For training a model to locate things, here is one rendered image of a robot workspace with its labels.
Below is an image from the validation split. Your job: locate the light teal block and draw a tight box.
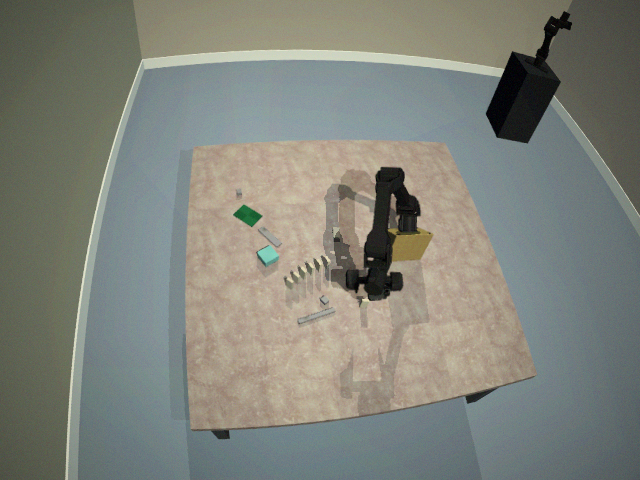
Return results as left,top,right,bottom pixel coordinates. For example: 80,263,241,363
257,245,279,267

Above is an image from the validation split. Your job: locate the green flat tile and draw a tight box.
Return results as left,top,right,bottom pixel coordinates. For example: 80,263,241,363
233,205,263,227

